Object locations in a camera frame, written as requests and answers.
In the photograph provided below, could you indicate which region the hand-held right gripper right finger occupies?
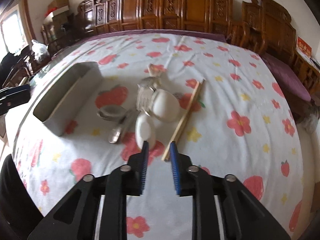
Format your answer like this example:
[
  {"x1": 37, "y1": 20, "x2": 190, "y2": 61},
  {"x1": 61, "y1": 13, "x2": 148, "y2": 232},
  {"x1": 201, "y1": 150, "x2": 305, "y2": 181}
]
[{"x1": 169, "y1": 141, "x2": 292, "y2": 240}]

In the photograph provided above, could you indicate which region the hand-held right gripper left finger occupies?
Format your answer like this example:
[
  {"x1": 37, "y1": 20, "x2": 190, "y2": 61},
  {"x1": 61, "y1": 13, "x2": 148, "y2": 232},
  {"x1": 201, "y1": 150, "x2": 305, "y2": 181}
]
[{"x1": 26, "y1": 140, "x2": 150, "y2": 240}]

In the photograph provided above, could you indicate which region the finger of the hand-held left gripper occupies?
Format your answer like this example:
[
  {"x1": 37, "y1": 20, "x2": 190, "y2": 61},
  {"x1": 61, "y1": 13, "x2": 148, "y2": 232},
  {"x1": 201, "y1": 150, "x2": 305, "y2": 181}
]
[
  {"x1": 0, "y1": 84, "x2": 30, "y2": 97},
  {"x1": 0, "y1": 90, "x2": 31, "y2": 116}
]

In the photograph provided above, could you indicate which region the small white plastic spoon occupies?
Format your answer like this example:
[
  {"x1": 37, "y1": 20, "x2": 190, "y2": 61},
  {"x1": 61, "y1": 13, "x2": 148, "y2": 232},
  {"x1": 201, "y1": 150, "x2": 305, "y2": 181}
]
[{"x1": 135, "y1": 112, "x2": 157, "y2": 148}]

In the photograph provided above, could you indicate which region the metal spoon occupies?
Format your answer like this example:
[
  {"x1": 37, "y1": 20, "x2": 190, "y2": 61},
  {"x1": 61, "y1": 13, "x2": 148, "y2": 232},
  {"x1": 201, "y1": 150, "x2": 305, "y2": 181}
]
[
  {"x1": 108, "y1": 110, "x2": 137, "y2": 144},
  {"x1": 97, "y1": 105, "x2": 127, "y2": 121}
]

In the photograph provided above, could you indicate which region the wooden chopstick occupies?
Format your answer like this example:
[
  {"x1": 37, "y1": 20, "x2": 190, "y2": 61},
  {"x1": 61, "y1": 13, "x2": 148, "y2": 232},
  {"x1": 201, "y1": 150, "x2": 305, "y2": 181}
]
[
  {"x1": 162, "y1": 79, "x2": 203, "y2": 161},
  {"x1": 165, "y1": 79, "x2": 205, "y2": 162}
]

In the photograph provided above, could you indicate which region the white ceramic spoon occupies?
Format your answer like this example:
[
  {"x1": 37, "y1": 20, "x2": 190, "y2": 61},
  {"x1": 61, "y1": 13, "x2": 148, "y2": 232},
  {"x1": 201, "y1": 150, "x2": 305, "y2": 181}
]
[{"x1": 151, "y1": 89, "x2": 181, "y2": 121}]

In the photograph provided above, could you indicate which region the ribbed metal utensil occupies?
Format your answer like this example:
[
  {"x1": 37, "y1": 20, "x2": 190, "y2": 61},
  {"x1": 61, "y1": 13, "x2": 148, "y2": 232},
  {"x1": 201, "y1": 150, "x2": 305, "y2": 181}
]
[{"x1": 136, "y1": 83, "x2": 160, "y2": 114}]

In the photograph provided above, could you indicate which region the rectangular metal utensil container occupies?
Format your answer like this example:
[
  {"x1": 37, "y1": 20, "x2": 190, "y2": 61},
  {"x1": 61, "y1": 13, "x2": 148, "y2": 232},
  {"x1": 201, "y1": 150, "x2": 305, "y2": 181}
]
[{"x1": 32, "y1": 61, "x2": 103, "y2": 137}]

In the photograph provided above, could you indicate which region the dark wooden chair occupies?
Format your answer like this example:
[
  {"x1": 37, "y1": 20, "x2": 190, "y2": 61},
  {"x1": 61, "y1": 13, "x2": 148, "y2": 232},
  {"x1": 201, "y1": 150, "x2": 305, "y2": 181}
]
[{"x1": 0, "y1": 44, "x2": 50, "y2": 88}]

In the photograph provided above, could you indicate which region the white plastic bag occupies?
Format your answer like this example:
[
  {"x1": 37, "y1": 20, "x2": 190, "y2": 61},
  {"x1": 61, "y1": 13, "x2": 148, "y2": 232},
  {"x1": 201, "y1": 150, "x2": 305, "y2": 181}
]
[{"x1": 31, "y1": 39, "x2": 49, "y2": 62}]

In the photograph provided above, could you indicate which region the window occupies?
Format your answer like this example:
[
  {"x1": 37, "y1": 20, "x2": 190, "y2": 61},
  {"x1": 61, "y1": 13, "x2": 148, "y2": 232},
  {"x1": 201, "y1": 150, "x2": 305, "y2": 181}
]
[{"x1": 0, "y1": 11, "x2": 28, "y2": 53}]

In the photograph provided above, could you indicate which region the dark wooden cabinet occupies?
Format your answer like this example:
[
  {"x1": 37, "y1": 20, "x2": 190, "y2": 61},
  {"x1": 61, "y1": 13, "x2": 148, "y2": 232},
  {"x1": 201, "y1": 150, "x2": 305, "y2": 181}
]
[{"x1": 41, "y1": 12, "x2": 81, "y2": 53}]

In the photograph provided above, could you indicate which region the floral strawberry bed sheet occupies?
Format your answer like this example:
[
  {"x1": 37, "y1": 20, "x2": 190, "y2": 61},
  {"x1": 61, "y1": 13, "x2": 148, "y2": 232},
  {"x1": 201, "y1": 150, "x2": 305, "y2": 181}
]
[{"x1": 11, "y1": 30, "x2": 304, "y2": 240}]

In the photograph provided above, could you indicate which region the person's dark clothing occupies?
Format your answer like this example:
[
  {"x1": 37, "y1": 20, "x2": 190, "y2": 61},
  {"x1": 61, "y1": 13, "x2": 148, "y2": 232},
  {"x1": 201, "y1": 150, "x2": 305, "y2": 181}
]
[{"x1": 0, "y1": 154, "x2": 45, "y2": 240}]

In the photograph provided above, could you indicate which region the cardboard box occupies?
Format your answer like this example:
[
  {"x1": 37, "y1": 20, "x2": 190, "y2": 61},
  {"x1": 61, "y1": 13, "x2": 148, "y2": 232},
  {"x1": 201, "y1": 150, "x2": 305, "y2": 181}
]
[{"x1": 44, "y1": 0, "x2": 70, "y2": 25}]

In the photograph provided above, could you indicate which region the grey fluffy thing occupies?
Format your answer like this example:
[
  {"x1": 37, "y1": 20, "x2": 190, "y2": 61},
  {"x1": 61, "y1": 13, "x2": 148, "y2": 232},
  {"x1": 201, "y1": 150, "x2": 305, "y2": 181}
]
[{"x1": 299, "y1": 104, "x2": 320, "y2": 133}]

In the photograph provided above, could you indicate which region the carved wooden bench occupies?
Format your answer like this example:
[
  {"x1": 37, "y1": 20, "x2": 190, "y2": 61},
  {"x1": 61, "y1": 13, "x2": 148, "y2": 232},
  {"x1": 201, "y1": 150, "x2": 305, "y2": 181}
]
[{"x1": 77, "y1": 0, "x2": 234, "y2": 37}]

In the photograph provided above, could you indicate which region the carved wooden armchair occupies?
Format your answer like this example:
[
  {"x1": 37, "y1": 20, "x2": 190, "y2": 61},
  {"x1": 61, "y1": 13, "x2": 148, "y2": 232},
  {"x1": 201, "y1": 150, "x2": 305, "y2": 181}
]
[{"x1": 229, "y1": 0, "x2": 320, "y2": 95}]

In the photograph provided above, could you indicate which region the red printed box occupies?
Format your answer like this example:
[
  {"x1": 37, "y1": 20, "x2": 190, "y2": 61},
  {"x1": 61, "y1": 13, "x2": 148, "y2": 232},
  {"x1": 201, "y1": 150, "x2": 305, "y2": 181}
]
[{"x1": 296, "y1": 37, "x2": 313, "y2": 57}]

